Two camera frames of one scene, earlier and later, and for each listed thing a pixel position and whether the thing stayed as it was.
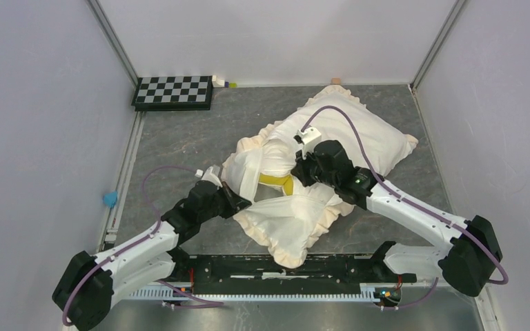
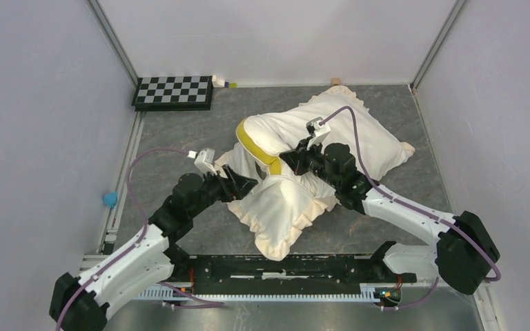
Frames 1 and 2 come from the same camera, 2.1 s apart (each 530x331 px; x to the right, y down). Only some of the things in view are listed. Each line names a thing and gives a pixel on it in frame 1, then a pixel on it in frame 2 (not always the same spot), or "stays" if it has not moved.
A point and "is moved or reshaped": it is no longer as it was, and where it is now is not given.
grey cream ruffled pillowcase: (286, 225) is moved or reshaped
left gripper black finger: (234, 203) -> (236, 185)
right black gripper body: (328, 178) stays
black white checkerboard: (173, 93) stays
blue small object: (110, 198) stays
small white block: (217, 83) stays
